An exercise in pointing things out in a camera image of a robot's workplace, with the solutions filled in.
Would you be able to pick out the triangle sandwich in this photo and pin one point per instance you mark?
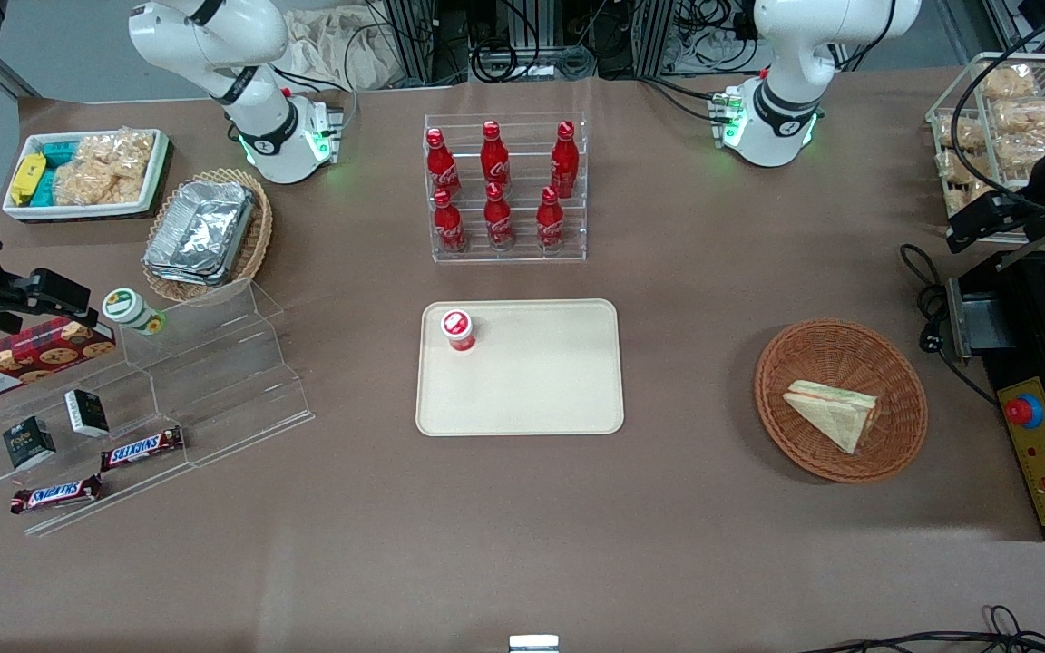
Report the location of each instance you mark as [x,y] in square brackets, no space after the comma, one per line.
[835,413]

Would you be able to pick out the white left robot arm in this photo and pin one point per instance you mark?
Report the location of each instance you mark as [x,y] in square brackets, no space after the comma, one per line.
[795,54]

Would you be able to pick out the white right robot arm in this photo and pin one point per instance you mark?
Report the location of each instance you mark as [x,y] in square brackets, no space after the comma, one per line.
[214,36]

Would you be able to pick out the empty round wicker basket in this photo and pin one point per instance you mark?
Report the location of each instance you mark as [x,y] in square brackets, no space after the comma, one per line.
[813,354]

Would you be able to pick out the wicker basket with foil trays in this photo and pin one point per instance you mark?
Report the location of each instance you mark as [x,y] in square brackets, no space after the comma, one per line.
[255,240]

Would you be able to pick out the beige plastic tray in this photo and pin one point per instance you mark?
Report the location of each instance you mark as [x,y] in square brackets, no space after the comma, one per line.
[541,372]

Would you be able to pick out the red tartan cookie box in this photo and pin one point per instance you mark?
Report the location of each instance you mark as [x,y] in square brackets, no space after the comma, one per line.
[33,358]

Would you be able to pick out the black sealing machine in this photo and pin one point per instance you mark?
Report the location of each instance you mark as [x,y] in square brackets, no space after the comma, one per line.
[1021,317]

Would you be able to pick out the clear bag of fried snacks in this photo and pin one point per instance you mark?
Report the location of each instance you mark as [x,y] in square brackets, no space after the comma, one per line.
[962,168]
[1030,116]
[1017,152]
[960,195]
[960,132]
[1008,82]

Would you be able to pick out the small black box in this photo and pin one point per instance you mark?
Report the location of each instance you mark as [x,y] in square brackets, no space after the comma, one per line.
[87,413]
[29,444]

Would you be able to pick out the teal snack packet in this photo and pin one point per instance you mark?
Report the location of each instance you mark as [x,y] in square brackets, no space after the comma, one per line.
[60,152]
[46,189]

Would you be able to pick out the green lid yogurt cup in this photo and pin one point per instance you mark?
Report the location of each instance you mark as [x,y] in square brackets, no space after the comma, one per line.
[131,308]

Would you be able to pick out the yellow snack packet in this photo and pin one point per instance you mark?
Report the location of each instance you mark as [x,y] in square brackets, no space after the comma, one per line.
[27,178]

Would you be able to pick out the snickers chocolate bar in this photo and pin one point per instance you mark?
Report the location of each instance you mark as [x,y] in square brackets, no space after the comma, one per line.
[141,448]
[55,494]

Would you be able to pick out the white rectangular snack bin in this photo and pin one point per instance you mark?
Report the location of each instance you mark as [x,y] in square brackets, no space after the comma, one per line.
[87,210]

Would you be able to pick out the red emergency stop button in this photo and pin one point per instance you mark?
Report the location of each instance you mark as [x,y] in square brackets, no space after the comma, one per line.
[1023,412]

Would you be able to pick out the clear bag of crisps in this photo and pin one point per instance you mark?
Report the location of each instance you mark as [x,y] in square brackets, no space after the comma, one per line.
[105,168]

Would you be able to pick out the stack of foil trays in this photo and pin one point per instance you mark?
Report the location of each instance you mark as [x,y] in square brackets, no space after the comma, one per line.
[200,231]

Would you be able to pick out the clear acrylic stepped shelf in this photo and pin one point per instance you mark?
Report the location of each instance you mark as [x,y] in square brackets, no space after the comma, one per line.
[223,381]

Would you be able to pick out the beige cloth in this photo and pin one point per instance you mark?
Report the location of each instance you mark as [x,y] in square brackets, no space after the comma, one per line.
[332,50]

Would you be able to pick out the red lid drink cup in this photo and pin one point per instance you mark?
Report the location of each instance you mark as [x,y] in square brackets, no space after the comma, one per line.
[457,328]

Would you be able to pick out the red cola bottle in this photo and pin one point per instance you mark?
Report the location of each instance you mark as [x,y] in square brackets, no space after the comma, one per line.
[498,222]
[494,159]
[564,163]
[448,227]
[550,225]
[441,168]

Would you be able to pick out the clear acrylic bottle rack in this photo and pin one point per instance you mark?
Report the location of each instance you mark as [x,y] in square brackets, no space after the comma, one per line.
[522,254]

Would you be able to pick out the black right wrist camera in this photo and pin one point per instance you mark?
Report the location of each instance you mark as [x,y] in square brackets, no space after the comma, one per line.
[55,292]

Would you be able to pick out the aluminium profile frame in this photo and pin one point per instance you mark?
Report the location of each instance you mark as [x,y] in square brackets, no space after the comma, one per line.
[423,41]
[654,36]

